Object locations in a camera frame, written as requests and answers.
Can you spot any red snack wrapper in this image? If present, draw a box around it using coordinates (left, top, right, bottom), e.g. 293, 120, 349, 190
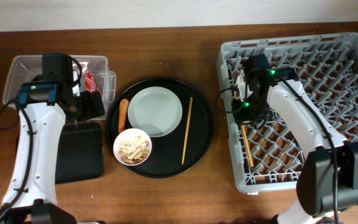
84, 72, 100, 93

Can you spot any wooden chopstick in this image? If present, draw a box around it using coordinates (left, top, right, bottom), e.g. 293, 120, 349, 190
233, 91, 255, 168
181, 97, 193, 165

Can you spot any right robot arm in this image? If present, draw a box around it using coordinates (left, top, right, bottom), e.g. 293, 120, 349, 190
232, 54, 358, 223

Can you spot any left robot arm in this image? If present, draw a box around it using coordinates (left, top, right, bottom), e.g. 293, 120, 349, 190
0, 73, 83, 223

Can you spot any grey dishwasher rack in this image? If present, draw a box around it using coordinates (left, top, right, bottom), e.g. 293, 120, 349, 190
216, 32, 358, 194

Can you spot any orange carrot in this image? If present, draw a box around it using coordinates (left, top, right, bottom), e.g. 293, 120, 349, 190
118, 99, 129, 133

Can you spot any black rectangular tray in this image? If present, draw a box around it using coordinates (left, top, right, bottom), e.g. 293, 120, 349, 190
14, 121, 105, 184

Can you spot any white bowl with food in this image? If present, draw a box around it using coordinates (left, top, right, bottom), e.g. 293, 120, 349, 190
113, 128, 152, 166

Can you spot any round black tray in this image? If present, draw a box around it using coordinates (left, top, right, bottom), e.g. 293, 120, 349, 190
105, 77, 214, 179

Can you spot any grey plate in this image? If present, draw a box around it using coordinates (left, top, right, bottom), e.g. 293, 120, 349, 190
128, 86, 183, 138

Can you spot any clear plastic bin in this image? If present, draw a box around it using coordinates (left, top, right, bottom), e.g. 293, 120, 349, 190
2, 55, 115, 131

